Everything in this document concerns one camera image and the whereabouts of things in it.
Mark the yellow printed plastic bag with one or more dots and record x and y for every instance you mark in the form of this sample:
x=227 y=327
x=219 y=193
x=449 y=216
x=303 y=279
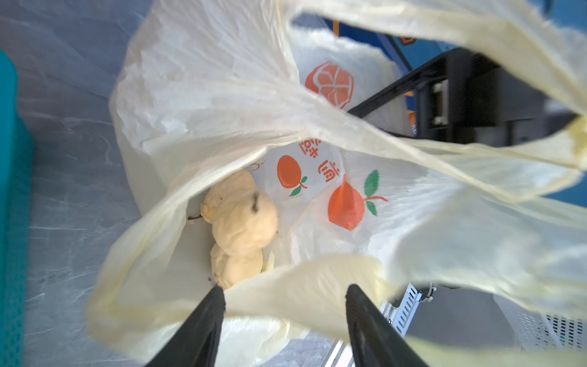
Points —
x=210 y=88

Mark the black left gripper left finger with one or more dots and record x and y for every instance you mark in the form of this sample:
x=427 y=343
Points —
x=196 y=342

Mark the tan pear round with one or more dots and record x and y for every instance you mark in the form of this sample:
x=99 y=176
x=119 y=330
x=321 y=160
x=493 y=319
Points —
x=239 y=181

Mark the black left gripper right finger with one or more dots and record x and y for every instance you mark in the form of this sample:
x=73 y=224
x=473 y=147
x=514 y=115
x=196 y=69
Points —
x=374 y=342

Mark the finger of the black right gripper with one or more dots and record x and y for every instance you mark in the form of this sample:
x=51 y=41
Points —
x=412 y=81

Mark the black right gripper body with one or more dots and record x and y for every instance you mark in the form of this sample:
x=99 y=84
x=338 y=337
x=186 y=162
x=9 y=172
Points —
x=466 y=98

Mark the teal plastic basket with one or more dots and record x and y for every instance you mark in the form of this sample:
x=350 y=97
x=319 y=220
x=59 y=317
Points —
x=17 y=148

